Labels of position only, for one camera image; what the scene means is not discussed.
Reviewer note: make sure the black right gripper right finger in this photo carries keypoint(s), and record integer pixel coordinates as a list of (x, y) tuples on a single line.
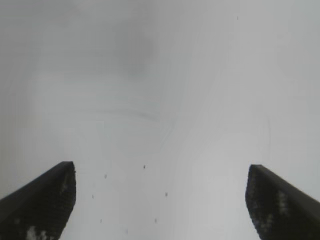
[(282, 205)]

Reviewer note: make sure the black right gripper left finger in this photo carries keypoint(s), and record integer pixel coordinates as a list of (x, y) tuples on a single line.
[(42, 205)]

